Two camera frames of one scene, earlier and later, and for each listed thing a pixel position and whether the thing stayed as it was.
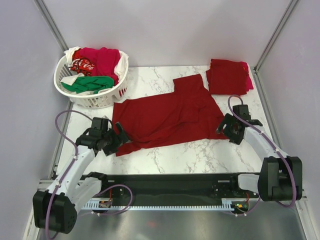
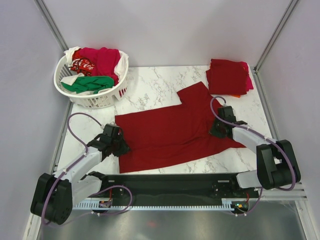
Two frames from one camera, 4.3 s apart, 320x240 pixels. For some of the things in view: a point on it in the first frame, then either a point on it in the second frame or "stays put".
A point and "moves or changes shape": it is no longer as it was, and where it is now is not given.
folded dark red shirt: x=227 y=77 stays put
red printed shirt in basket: x=81 y=65 stays put
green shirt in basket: x=91 y=84 stays put
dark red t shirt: x=188 y=114 moves or changes shape
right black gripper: x=227 y=119 → x=212 y=130
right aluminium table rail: x=268 y=113 stays put
